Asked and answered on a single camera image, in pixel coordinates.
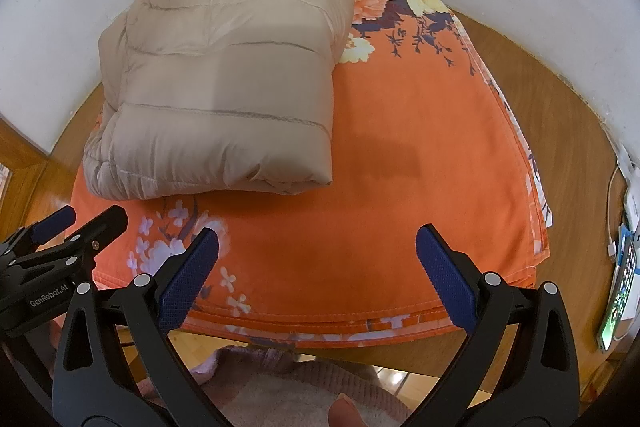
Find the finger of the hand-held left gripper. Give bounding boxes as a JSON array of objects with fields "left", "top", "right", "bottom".
[
  {"left": 10, "top": 205, "right": 130, "bottom": 279},
  {"left": 0, "top": 206, "right": 77, "bottom": 259}
]

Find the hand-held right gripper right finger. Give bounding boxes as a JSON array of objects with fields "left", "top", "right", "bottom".
[{"left": 416, "top": 223, "right": 581, "bottom": 423}]

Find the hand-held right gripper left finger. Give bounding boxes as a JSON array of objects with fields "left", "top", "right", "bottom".
[{"left": 52, "top": 227, "right": 221, "bottom": 423}]

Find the beige puffer jacket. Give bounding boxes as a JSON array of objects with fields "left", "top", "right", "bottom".
[{"left": 81, "top": 0, "right": 357, "bottom": 200}]

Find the person's right hand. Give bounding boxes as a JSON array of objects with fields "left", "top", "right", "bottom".
[{"left": 327, "top": 394, "right": 366, "bottom": 427}]

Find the orange floral blanket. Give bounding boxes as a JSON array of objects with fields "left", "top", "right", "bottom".
[{"left": 65, "top": 0, "right": 555, "bottom": 350}]

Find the person's pink sweater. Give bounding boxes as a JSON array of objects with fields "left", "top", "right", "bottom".
[{"left": 137, "top": 346, "right": 416, "bottom": 427}]

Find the smartphone with lit screen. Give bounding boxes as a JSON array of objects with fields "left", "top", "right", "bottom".
[{"left": 597, "top": 239, "right": 640, "bottom": 353}]

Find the wooden frame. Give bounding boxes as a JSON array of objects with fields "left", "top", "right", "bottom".
[{"left": 0, "top": 116, "right": 52, "bottom": 208}]

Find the white charging cable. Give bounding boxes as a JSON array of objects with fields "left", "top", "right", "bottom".
[{"left": 604, "top": 164, "right": 632, "bottom": 260}]

